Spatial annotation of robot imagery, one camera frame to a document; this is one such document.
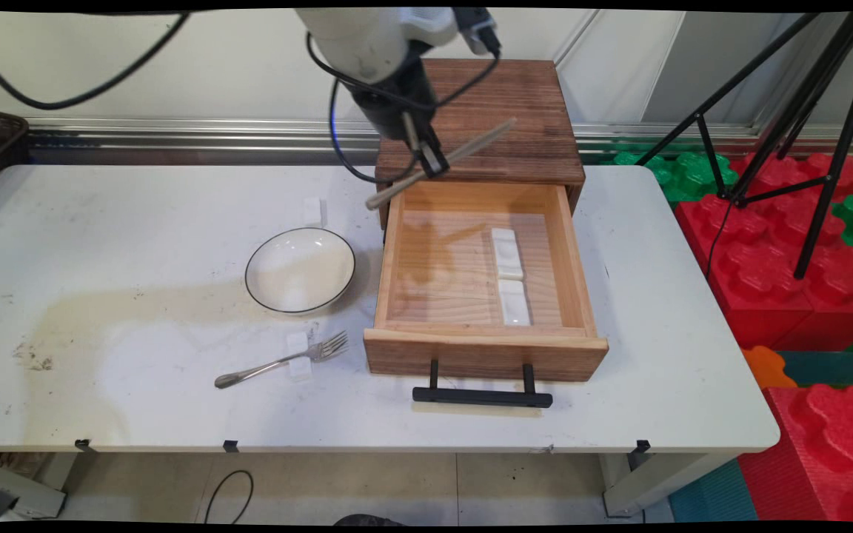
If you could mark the teal foam mat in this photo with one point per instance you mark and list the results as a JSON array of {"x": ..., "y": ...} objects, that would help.
[{"x": 715, "y": 496}]

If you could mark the silver table knife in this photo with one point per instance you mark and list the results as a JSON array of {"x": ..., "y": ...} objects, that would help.
[{"x": 478, "y": 142}]

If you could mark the orange foam piece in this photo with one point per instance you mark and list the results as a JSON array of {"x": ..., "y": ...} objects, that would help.
[{"x": 765, "y": 368}]

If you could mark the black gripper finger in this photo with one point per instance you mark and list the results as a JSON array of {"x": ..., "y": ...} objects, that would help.
[
  {"x": 413, "y": 141},
  {"x": 435, "y": 157}
]

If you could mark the white ceramic cutlery rest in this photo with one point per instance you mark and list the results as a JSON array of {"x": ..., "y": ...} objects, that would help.
[
  {"x": 514, "y": 302},
  {"x": 507, "y": 253}
]

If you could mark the white bowl with black rim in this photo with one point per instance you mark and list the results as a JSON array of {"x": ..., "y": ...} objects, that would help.
[{"x": 300, "y": 270}]

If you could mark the large red foam block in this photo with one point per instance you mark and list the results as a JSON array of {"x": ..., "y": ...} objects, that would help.
[{"x": 767, "y": 274}]

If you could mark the white table leg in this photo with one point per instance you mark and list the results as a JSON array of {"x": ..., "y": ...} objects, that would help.
[{"x": 641, "y": 485}]

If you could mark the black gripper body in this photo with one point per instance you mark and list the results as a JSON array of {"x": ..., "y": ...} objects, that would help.
[{"x": 397, "y": 104}]

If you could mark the dark brown wooden cabinet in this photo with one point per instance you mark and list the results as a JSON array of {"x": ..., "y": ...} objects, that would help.
[{"x": 515, "y": 111}]

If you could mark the silver fork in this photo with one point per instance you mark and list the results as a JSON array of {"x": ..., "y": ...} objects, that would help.
[{"x": 278, "y": 363}]

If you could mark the grey metal base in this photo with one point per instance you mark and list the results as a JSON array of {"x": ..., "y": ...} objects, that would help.
[{"x": 15, "y": 496}]

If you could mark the white foam cutlery rest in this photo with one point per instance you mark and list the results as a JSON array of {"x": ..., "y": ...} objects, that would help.
[
  {"x": 312, "y": 211},
  {"x": 298, "y": 366}
]

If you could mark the light wooden drawer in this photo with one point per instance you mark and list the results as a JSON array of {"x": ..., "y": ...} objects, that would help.
[{"x": 441, "y": 274}]

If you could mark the black tripod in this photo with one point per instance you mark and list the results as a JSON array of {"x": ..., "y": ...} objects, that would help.
[{"x": 815, "y": 111}]

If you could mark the aluminium wall rail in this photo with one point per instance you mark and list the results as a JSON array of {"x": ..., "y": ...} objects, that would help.
[{"x": 693, "y": 137}]

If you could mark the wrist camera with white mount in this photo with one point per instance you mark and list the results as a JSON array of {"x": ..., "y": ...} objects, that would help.
[{"x": 463, "y": 26}]

